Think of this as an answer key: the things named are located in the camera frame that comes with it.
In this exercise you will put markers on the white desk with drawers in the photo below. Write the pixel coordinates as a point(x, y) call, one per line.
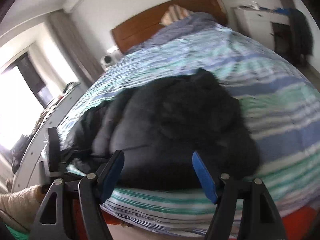
point(258, 24)

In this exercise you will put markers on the blue checked pillow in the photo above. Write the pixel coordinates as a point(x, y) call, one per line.
point(194, 23)

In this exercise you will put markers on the white window drawer cabinet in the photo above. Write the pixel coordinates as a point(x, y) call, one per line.
point(28, 173)

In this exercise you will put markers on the beige curtain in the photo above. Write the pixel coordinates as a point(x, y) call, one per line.
point(83, 63)

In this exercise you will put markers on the orange fleece garment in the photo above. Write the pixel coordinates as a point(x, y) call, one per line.
point(299, 222)

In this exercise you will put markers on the black puffer jacket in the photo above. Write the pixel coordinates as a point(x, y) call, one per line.
point(159, 126)

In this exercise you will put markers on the dark coat on chair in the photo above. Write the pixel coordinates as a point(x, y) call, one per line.
point(301, 36)

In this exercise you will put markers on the wooden headboard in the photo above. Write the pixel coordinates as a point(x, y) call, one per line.
point(142, 26)

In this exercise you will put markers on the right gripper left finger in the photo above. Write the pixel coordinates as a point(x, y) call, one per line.
point(71, 208)

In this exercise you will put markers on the striped brown pillow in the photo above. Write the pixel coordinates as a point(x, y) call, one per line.
point(173, 14)

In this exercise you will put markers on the white round fan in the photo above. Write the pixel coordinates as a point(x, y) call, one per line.
point(107, 61)

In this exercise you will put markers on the striped blue green duvet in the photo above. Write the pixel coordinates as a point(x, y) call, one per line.
point(280, 106)

